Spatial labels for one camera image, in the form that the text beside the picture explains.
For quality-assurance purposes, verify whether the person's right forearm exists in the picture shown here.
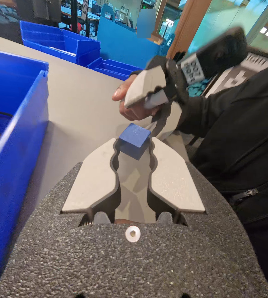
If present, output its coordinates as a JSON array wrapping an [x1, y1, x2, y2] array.
[[176, 92, 248, 140]]

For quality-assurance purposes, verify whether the large blue storage bin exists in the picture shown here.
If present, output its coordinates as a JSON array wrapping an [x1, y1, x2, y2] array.
[[0, 48, 49, 297]]

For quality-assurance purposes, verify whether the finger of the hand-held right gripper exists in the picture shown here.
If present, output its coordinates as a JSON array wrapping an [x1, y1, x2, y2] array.
[[144, 89, 170, 110], [123, 65, 167, 109]]

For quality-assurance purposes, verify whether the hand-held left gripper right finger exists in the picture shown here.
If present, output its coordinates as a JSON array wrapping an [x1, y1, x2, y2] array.
[[147, 137, 206, 223]]

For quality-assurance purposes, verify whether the blue wooden cube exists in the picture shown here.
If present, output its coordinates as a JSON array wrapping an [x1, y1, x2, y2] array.
[[118, 123, 152, 161]]

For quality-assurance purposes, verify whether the black and white marker board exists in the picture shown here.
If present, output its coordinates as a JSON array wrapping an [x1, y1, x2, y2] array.
[[204, 52, 268, 98]]

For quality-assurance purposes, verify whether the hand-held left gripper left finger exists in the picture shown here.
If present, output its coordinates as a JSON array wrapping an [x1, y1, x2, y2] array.
[[61, 137, 121, 222]]

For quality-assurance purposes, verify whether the person's right hand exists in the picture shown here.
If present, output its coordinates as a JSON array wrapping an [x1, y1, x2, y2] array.
[[112, 70, 163, 122]]

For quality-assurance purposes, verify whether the wooden column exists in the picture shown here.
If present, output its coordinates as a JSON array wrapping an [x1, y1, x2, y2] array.
[[167, 0, 212, 59]]

